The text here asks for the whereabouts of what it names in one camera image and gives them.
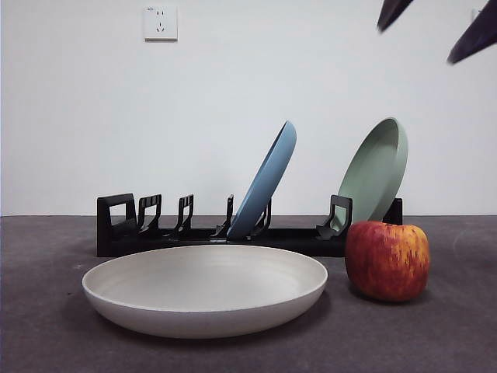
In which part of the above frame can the pale yellow plate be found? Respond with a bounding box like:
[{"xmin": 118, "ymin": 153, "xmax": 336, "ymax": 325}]
[{"xmin": 81, "ymin": 244, "xmax": 329, "ymax": 340}]

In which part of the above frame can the red yellow apple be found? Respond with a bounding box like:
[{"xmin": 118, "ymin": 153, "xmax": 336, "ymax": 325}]
[{"xmin": 344, "ymin": 220, "xmax": 432, "ymax": 304}]

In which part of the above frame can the blue plate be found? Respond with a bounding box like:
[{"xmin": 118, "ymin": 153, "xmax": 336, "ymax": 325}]
[{"xmin": 227, "ymin": 120, "xmax": 298, "ymax": 240}]

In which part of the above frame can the green plate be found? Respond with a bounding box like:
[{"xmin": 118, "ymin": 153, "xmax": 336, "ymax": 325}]
[{"xmin": 335, "ymin": 117, "xmax": 410, "ymax": 235}]

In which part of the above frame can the black plate rack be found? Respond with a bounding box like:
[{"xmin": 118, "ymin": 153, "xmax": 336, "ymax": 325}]
[{"xmin": 96, "ymin": 193, "xmax": 404, "ymax": 258}]

